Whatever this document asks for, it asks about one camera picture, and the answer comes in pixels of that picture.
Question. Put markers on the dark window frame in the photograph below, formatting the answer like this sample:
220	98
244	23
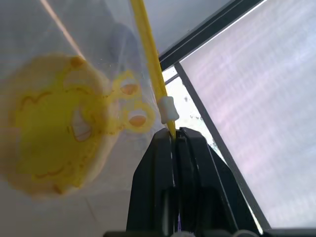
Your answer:
212	116

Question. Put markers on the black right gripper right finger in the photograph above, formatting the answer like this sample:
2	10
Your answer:
205	192

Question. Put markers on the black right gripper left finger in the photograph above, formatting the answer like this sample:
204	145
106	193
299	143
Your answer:
153	185

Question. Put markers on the clear yellow-zip plastic bag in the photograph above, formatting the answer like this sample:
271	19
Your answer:
148	49

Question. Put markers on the orange pineapple bun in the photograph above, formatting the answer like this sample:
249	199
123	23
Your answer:
49	123

